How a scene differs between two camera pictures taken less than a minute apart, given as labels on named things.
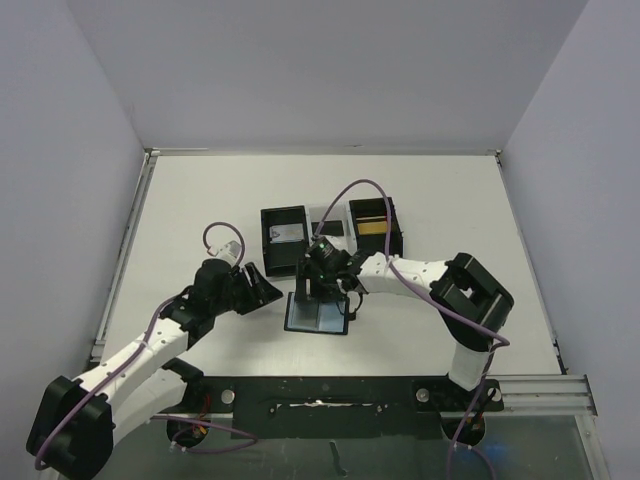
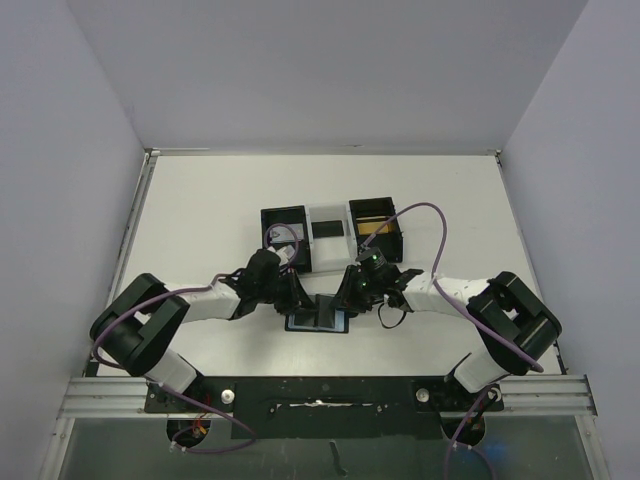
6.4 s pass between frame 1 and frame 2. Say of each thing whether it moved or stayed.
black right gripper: moved
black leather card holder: stayed
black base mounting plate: stayed
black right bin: stayed
